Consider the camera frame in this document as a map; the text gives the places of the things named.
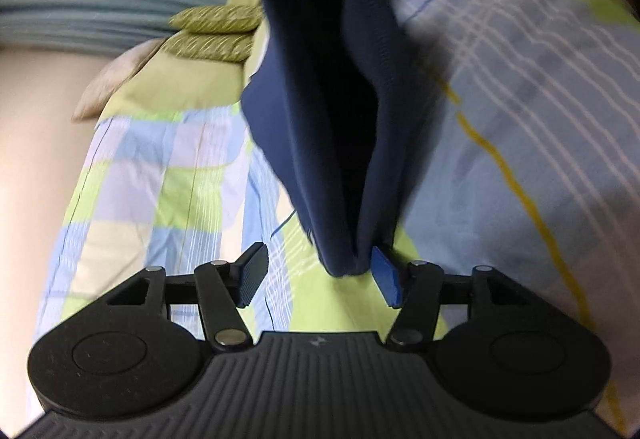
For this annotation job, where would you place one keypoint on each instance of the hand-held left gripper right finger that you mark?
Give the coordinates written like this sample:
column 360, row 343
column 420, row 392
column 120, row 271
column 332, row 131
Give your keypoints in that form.
column 386, row 275

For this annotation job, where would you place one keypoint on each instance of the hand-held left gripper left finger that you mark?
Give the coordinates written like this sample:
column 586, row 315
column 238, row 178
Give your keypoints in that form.
column 251, row 276

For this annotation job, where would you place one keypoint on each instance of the navy blue garment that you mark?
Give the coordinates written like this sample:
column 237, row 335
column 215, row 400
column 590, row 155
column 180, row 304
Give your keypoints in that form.
column 310, row 119

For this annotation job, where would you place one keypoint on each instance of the green patterned pillow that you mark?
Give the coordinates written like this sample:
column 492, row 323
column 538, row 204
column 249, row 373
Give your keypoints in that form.
column 215, row 18
column 210, row 47

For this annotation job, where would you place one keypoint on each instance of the beige pillow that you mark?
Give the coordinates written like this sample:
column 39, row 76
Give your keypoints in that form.
column 112, row 84

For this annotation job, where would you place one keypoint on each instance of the plaid bed sheet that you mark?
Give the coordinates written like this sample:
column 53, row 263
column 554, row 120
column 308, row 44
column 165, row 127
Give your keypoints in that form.
column 525, row 69

